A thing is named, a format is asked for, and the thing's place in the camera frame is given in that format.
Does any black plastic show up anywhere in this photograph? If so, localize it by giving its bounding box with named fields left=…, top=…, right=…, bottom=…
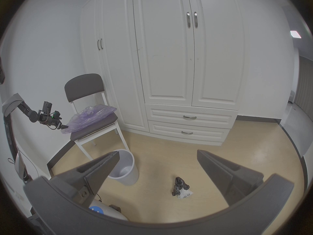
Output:
left=172, top=177, right=190, bottom=196

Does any white wardrobe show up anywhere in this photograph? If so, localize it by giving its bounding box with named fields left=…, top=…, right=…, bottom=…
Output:
left=79, top=0, right=250, bottom=146

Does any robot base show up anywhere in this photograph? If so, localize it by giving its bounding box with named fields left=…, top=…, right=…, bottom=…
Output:
left=89, top=197, right=129, bottom=222

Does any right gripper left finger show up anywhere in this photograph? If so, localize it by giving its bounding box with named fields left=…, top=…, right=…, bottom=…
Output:
left=52, top=150, right=120, bottom=208

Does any grey and white chair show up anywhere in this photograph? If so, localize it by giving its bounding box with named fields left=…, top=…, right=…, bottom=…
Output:
left=64, top=74, right=129, bottom=160

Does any purple plastic bag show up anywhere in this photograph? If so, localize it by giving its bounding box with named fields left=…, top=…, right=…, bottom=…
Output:
left=61, top=104, right=117, bottom=134

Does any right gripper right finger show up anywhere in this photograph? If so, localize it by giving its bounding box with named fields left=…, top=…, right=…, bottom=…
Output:
left=197, top=149, right=264, bottom=207

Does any grey curtain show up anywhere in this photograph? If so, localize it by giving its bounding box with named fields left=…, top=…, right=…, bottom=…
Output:
left=297, top=55, right=313, bottom=118

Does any white trash bin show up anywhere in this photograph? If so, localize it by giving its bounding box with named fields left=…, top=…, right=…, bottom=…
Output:
left=108, top=149, right=139, bottom=186

